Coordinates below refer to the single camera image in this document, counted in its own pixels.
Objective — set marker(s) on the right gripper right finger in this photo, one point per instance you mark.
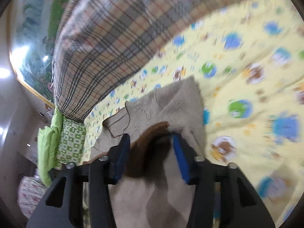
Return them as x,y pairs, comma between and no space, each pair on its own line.
239,203

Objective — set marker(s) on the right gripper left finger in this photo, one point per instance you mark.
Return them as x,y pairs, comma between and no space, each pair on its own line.
61,205

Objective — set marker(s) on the taupe knit sweater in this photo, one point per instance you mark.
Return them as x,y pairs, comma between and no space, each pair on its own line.
152,192

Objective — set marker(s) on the floral fabric bedding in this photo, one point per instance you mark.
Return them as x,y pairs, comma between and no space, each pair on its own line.
30,192

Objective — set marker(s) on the green patterned pillow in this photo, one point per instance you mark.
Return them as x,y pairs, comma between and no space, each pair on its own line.
71,142

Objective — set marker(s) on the bright green pillow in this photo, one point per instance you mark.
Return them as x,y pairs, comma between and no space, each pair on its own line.
48,141

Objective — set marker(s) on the yellow cartoon bear bedsheet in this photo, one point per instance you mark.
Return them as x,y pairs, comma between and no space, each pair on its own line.
248,61

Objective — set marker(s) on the plaid brown quilt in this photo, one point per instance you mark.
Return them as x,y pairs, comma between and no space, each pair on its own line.
101,43

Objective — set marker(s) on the gold framed landscape painting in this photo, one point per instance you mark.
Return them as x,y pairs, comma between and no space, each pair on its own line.
33,26

